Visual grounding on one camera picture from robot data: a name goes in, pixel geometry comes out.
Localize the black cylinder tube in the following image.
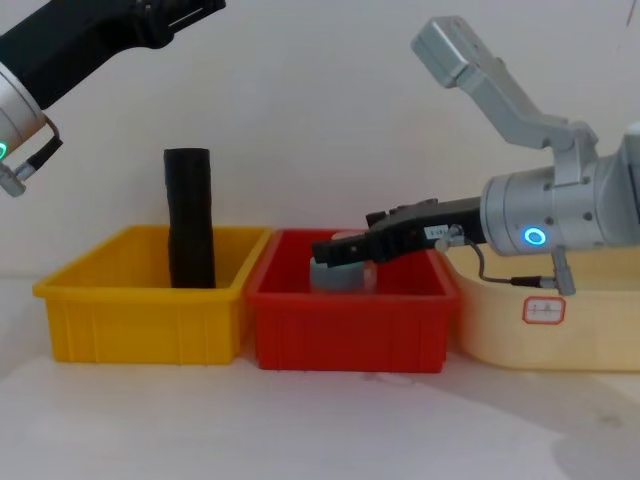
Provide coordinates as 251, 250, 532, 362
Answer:
163, 147, 218, 290

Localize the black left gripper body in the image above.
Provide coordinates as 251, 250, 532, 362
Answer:
0, 0, 154, 112

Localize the red plastic bin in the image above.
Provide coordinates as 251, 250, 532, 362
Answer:
244, 228, 462, 374

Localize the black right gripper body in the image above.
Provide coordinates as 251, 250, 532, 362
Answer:
367, 197, 485, 264

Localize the yellow plastic bin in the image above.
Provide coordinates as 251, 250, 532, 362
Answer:
32, 225, 274, 366

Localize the thin dark gripper cable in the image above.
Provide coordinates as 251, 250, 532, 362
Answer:
435, 224, 557, 288
0, 117, 65, 199

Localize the translucent white object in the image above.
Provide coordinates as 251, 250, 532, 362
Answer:
329, 228, 380, 294

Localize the white label with red border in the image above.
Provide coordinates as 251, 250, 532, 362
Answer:
521, 295, 567, 327

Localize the cream plastic bin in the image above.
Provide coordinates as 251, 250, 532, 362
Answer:
438, 243, 640, 373

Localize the grey-blue round object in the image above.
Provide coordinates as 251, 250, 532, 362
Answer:
309, 256, 367, 294

